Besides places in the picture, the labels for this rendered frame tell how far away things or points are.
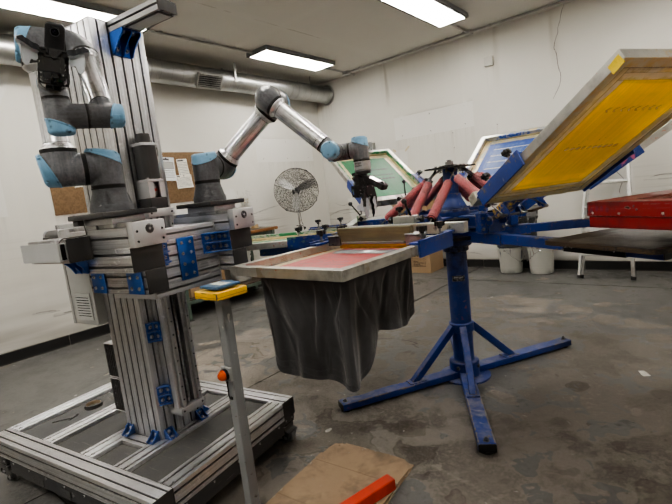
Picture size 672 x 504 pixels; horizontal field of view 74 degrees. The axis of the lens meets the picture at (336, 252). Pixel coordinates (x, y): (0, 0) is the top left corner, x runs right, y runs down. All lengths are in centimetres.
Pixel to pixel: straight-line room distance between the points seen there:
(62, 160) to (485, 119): 522
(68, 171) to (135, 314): 68
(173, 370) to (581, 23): 539
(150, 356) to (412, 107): 536
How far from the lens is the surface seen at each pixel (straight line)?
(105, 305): 229
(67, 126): 159
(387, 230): 198
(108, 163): 183
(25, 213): 516
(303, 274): 152
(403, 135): 674
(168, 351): 212
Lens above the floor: 124
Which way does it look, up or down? 8 degrees down
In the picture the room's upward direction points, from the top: 6 degrees counter-clockwise
